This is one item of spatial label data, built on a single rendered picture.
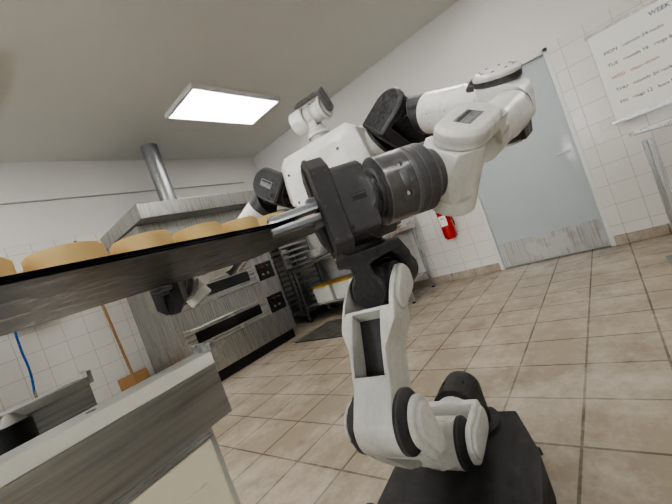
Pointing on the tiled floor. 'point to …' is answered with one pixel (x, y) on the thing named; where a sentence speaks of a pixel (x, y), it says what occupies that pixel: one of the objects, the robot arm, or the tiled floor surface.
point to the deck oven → (262, 309)
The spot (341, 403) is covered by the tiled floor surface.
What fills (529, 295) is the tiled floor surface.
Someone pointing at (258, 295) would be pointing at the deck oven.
